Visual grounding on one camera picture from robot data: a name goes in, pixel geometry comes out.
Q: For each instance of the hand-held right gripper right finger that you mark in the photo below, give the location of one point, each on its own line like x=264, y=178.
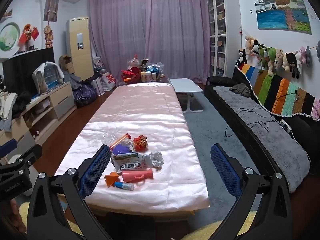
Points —
x=225, y=172

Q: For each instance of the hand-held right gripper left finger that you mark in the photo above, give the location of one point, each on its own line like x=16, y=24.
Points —
x=96, y=172

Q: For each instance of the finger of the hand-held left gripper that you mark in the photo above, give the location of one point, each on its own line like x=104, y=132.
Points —
x=27, y=156
x=7, y=146

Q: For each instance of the orange paper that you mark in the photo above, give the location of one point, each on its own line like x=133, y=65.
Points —
x=111, y=178

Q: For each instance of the small blue white tube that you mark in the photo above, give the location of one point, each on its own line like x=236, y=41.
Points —
x=125, y=186

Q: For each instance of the purple plastic bowl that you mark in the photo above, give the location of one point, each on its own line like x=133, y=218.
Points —
x=120, y=150

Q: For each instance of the white printed packet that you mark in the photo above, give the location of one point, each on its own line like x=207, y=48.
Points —
x=127, y=162

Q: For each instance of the clear crinkled plastic wrap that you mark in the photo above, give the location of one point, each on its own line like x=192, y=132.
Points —
x=110, y=137

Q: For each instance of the pink cylindrical tube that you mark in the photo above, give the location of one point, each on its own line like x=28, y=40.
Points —
x=136, y=175

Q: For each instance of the orange tube with red cap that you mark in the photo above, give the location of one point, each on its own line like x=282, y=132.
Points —
x=121, y=139

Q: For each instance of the translucent plastic film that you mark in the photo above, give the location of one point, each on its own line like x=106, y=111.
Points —
x=129, y=144

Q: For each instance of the red patterned wrapper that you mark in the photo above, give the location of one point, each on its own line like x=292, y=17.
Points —
x=140, y=143

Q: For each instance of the silver white wrapper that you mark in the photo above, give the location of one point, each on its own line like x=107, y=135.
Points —
x=155, y=158

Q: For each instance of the person's left hand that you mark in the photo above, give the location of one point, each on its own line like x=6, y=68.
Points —
x=18, y=217

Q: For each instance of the black sofa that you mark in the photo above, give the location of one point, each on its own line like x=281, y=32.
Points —
x=250, y=140

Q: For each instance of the pile of mixed clothes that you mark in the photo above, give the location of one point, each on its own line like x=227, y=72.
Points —
x=10, y=102

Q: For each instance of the grey rug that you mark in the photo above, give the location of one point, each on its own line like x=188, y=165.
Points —
x=207, y=130

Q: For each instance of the grey fluffy blanket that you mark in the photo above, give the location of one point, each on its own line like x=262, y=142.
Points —
x=262, y=130

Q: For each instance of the wooden television cabinet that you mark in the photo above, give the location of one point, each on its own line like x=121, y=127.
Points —
x=63, y=102

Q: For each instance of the yellow fluffy mat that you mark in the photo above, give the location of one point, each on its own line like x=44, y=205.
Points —
x=200, y=232

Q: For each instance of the white power strip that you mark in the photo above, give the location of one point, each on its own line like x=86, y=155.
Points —
x=285, y=125

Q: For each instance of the black television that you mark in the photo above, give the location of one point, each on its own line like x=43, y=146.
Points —
x=20, y=70

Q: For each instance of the purple bag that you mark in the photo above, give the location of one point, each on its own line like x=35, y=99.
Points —
x=83, y=95

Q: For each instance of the pink satin tablecloth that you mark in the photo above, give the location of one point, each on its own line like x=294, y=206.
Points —
x=140, y=105

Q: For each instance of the covered blue pet cage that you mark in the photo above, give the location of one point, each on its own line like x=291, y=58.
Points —
x=50, y=76

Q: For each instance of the dark cloth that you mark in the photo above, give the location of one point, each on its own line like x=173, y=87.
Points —
x=240, y=88

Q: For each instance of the grey clothes pile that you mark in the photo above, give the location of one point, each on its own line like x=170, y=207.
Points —
x=72, y=80

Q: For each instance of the black cushion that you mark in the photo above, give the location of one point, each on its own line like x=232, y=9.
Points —
x=221, y=80

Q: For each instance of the white red plastic bag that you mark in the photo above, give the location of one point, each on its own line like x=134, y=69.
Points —
x=110, y=80

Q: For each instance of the striped crochet blanket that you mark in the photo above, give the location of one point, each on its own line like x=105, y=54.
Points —
x=275, y=92

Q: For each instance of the white folding table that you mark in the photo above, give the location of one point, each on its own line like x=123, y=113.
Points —
x=186, y=85

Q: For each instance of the cardboard box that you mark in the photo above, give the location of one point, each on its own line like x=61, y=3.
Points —
x=67, y=65

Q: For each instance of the red toy basket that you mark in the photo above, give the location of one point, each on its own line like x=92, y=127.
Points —
x=131, y=73

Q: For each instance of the red flag bouquet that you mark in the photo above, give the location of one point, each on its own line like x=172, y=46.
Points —
x=28, y=33

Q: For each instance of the black white cat plush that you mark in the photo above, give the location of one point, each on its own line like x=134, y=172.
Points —
x=242, y=57

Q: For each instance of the clear bag with red ribbon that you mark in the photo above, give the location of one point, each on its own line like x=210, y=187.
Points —
x=133, y=61

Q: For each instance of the hanging doll ornament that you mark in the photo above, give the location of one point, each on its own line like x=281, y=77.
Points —
x=48, y=35

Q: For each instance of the clear storage box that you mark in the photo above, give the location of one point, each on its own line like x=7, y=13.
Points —
x=157, y=67

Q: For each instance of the beige standing air conditioner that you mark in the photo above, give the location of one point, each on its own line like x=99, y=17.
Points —
x=80, y=42

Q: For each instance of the row of plush toys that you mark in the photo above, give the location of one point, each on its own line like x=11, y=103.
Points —
x=275, y=57

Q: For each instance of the purple curtain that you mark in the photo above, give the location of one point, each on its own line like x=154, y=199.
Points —
x=150, y=30

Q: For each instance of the white glass door bookcase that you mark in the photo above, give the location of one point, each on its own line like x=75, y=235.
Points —
x=232, y=17

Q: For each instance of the round green wall art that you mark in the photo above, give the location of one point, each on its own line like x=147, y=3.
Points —
x=8, y=37

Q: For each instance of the wall poster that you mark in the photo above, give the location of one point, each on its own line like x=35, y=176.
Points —
x=51, y=7

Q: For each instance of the landscape wall painting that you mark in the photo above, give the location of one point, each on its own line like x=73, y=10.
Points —
x=275, y=12

